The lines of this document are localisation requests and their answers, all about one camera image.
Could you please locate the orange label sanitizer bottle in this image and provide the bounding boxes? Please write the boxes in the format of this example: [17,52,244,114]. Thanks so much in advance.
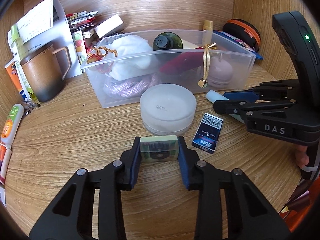
[1,104,24,145]

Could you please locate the white rectangular box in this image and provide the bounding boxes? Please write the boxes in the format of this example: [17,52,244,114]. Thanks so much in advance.
[94,14,125,38]

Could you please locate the person's hand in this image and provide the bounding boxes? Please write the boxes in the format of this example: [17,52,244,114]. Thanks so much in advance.
[295,145,309,169]

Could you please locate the light blue white tube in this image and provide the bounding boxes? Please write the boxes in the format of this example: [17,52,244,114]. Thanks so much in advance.
[206,90,228,103]

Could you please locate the black orange zip case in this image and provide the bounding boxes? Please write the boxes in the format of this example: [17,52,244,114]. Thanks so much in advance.
[222,18,261,52]

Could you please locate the clear plastic storage bin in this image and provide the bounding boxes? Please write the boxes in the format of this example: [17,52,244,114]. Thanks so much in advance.
[81,29,257,108]

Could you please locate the pink round mini vacuum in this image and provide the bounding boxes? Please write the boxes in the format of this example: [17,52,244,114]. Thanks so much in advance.
[207,57,233,88]

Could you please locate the white paper document holder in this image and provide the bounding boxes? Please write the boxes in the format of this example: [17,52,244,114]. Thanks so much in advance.
[16,0,82,78]

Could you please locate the brown ceramic mug with lid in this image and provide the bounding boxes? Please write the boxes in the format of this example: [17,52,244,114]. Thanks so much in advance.
[21,42,72,102]

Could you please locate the stack of books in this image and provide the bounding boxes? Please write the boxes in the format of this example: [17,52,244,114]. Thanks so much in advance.
[66,11,99,38]

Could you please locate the green patterned soap bar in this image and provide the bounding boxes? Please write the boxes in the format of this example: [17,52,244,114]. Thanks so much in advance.
[139,135,180,163]

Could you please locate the fruit pattern box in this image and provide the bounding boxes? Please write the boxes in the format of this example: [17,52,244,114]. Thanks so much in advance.
[72,30,87,64]

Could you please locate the dark green round bottle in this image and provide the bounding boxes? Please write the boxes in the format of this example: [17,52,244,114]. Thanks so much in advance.
[152,32,183,62]

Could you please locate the pink rope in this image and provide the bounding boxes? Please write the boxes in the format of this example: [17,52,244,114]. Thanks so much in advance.
[102,73,161,99]

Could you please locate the orange white tube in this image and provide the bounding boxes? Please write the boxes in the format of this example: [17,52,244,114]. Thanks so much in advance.
[5,59,26,99]

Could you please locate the white cloth bag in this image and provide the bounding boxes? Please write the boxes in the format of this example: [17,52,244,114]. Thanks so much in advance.
[106,35,157,81]

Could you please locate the blue tissue pack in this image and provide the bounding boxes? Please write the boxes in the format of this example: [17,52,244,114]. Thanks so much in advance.
[213,30,264,60]

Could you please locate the white round frosted container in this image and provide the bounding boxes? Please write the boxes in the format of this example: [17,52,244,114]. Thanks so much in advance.
[140,83,197,135]

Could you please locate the blue Max staples box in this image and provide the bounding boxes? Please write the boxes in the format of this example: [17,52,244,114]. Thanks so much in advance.
[191,113,223,154]

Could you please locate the red pouch gold ribbon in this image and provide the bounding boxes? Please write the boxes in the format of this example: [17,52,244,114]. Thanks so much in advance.
[159,42,217,88]

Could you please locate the green cap spray bottle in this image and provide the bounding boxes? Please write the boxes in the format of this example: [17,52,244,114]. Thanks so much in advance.
[10,24,37,101]

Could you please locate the yellow sunscreen bottle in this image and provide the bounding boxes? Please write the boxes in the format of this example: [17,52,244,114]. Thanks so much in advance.
[202,20,214,45]

